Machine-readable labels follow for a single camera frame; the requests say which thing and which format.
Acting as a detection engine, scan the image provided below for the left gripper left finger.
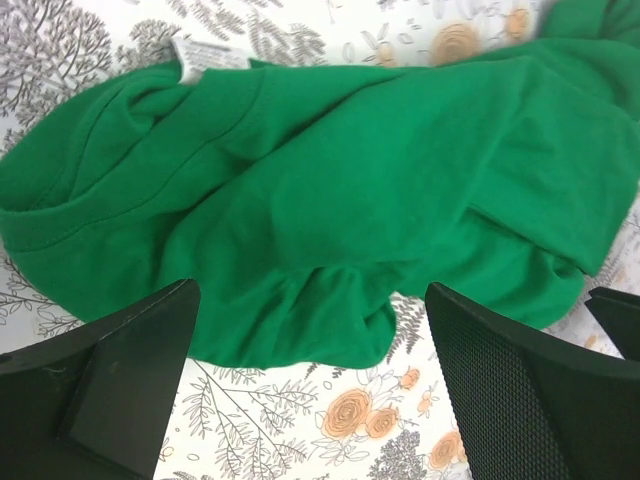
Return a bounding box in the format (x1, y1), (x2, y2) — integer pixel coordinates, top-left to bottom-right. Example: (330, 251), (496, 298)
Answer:
(1, 280), (200, 479)

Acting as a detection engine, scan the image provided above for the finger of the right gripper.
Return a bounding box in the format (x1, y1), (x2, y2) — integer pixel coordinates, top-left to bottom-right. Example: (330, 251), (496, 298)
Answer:
(585, 287), (640, 360)

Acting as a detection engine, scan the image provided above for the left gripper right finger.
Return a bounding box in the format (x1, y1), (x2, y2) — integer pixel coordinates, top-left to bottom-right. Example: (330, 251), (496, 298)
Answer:
(425, 283), (639, 480)

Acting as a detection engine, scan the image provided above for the green t shirt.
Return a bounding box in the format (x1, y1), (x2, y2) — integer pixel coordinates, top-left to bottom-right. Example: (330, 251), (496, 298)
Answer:
(1, 1), (639, 368)

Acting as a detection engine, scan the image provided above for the floral table mat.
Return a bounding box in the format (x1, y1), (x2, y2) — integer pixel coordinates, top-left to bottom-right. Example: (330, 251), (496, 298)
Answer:
(0, 0), (640, 480)

